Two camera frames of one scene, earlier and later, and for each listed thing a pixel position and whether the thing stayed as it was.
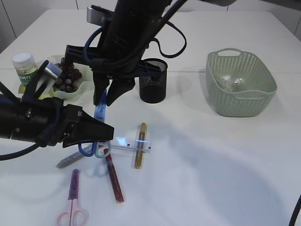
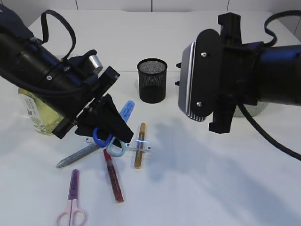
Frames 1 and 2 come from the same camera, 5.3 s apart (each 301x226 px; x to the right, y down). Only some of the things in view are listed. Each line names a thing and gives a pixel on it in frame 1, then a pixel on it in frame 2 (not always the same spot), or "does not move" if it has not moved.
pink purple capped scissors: [74, 215] does not move
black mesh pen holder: [152, 90] does not move
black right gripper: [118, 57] → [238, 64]
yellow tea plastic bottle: [26, 69] → [43, 119]
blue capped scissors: [102, 149] → [125, 113]
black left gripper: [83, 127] → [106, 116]
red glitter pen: [114, 178] does not move
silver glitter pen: [75, 157] does not move
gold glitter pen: [140, 145] does not move
